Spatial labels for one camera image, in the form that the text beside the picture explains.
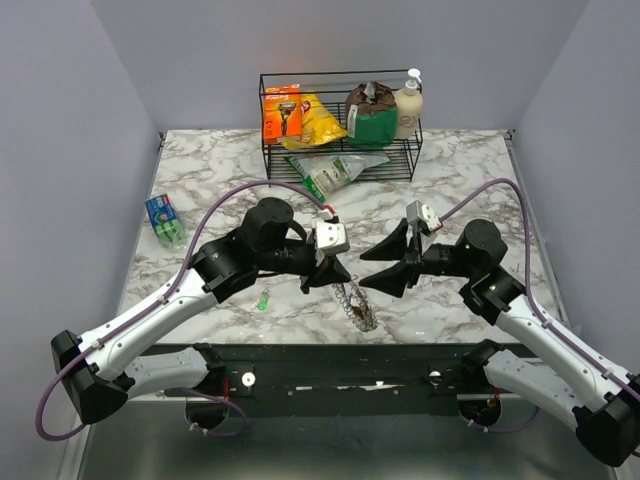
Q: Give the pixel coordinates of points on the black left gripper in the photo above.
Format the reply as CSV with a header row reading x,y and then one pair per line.
x,y
330,271

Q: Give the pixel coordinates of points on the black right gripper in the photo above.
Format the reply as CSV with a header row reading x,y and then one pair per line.
x,y
395,279

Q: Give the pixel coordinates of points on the green key tag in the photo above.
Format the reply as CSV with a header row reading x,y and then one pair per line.
x,y
262,302

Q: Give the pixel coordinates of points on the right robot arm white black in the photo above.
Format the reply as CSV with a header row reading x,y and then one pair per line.
x,y
595,397

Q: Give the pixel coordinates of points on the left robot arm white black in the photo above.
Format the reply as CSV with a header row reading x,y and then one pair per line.
x,y
103,368

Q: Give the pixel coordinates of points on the green white plastic pouch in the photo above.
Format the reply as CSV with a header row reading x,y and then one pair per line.
x,y
322,174

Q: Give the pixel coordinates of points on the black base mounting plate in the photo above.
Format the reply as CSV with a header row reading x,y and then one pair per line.
x,y
330,380

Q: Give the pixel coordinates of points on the yellow snack bag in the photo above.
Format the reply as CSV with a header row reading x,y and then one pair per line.
x,y
319,125

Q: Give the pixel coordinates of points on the brown green bag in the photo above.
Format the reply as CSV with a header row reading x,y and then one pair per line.
x,y
371,116

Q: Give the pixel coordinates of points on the cream lotion pump bottle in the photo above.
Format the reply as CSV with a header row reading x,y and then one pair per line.
x,y
409,102

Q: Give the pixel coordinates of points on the orange razor package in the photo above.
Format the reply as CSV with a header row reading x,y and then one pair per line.
x,y
282,114

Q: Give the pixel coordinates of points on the blue green toothpaste box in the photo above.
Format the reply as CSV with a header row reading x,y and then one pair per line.
x,y
165,221

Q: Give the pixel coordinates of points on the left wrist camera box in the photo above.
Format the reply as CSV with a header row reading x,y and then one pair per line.
x,y
331,237

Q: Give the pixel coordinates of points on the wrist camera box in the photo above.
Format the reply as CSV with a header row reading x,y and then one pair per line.
x,y
422,218
331,237

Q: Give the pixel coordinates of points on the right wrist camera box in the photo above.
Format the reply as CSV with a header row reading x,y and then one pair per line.
x,y
422,218

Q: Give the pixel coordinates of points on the aluminium rail frame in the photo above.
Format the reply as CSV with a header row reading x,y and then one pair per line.
x,y
150,439

